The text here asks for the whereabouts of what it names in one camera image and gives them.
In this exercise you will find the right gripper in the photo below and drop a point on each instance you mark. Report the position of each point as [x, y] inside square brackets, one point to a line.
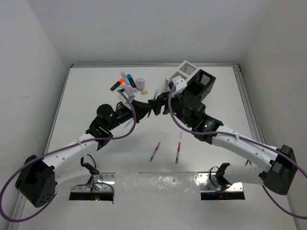
[157, 103]

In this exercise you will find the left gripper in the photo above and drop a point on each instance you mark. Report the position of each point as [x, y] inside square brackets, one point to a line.
[140, 109]

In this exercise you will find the red gel pen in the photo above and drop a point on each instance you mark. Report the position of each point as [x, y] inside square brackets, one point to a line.
[155, 151]
[178, 152]

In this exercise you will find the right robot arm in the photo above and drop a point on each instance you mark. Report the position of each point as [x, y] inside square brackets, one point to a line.
[271, 167]

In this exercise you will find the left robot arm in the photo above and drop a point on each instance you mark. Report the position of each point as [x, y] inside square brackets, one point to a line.
[38, 181]

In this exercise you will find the lilac highlighter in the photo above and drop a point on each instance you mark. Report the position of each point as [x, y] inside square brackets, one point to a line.
[127, 87]

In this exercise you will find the round translucent tape dispenser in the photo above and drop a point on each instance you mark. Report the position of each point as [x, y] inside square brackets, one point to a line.
[140, 83]

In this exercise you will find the blue cap black highlighter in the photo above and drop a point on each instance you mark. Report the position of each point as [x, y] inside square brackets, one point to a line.
[130, 79]

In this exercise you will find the orange cap black highlighter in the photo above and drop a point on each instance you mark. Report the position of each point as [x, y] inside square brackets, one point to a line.
[117, 84]

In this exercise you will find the white slotted container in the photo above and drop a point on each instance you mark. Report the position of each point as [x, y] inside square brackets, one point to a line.
[185, 70]

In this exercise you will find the light blue highlighter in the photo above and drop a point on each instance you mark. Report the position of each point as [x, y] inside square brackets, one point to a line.
[124, 76]

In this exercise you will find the black slotted container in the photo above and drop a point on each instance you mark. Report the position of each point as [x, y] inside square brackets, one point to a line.
[201, 84]

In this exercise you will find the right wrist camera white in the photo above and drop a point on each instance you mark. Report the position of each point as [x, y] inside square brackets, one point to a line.
[179, 83]

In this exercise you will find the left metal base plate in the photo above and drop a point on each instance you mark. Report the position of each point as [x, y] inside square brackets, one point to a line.
[102, 183]

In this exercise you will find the metal base plate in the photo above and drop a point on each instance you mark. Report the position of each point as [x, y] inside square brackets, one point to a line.
[209, 184]
[102, 183]

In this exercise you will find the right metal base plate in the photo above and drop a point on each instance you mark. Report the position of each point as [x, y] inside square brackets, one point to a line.
[209, 184]

